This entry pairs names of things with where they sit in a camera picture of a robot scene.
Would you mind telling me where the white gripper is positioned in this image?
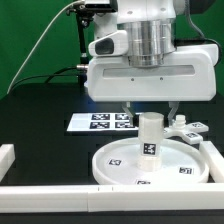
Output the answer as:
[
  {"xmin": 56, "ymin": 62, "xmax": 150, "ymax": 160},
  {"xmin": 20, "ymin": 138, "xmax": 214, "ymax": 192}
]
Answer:
[{"xmin": 87, "ymin": 44, "xmax": 219, "ymax": 125}]

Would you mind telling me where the white round table top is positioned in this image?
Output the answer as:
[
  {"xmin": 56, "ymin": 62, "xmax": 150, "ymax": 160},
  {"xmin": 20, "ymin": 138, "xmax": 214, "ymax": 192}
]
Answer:
[{"xmin": 92, "ymin": 137, "xmax": 209, "ymax": 185}]

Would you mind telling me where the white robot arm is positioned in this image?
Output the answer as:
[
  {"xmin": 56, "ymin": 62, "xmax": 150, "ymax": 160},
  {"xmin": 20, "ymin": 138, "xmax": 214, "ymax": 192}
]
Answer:
[{"xmin": 87, "ymin": 0, "xmax": 219, "ymax": 104}]

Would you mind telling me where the white cross-shaped table base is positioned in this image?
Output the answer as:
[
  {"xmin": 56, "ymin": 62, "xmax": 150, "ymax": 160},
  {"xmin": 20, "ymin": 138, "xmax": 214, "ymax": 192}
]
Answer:
[{"xmin": 164, "ymin": 115, "xmax": 209, "ymax": 145}]

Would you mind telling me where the white marker sheet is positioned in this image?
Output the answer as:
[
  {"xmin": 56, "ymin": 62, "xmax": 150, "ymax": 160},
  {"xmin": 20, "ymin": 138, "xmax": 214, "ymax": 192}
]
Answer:
[{"xmin": 67, "ymin": 113, "xmax": 136, "ymax": 132}]

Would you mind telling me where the white right fence block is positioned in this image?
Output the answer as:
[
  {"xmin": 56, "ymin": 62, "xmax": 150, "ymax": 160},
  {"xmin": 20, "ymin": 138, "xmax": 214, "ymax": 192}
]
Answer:
[{"xmin": 199, "ymin": 141, "xmax": 224, "ymax": 183}]

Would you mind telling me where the white fence block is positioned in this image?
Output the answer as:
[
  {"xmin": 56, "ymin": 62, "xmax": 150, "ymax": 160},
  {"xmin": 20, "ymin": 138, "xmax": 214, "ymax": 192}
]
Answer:
[
  {"xmin": 0, "ymin": 144, "xmax": 15, "ymax": 182},
  {"xmin": 199, "ymin": 141, "xmax": 224, "ymax": 183}
]

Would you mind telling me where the white front fence bar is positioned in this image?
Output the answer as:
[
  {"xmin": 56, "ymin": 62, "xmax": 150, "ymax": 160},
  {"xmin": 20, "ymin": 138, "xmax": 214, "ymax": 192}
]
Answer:
[{"xmin": 0, "ymin": 183, "xmax": 224, "ymax": 213}]

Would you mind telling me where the white left fence block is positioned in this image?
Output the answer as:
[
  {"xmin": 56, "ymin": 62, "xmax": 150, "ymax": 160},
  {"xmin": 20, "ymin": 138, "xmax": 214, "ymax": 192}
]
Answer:
[{"xmin": 0, "ymin": 144, "xmax": 15, "ymax": 182}]

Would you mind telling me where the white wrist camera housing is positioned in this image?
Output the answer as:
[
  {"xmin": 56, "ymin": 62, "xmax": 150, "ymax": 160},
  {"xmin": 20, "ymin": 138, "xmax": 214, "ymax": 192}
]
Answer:
[{"xmin": 88, "ymin": 30, "xmax": 129, "ymax": 57}]

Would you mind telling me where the black cable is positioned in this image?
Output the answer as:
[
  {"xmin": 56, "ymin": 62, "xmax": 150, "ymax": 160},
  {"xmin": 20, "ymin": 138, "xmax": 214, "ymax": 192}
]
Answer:
[{"xmin": 9, "ymin": 66, "xmax": 81, "ymax": 92}]

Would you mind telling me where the grey camera on stand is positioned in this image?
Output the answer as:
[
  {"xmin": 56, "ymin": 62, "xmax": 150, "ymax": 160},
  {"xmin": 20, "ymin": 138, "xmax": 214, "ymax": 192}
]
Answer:
[{"xmin": 85, "ymin": 0, "xmax": 118, "ymax": 11}]

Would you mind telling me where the black camera stand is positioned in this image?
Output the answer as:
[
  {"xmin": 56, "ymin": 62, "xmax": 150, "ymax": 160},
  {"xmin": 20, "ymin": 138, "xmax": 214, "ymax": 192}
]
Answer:
[{"xmin": 65, "ymin": 7, "xmax": 95, "ymax": 84}]

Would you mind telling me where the white cable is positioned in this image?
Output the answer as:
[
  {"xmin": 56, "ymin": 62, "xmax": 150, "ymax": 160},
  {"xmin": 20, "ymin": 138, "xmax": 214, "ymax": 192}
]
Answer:
[{"xmin": 6, "ymin": 0, "xmax": 85, "ymax": 95}]

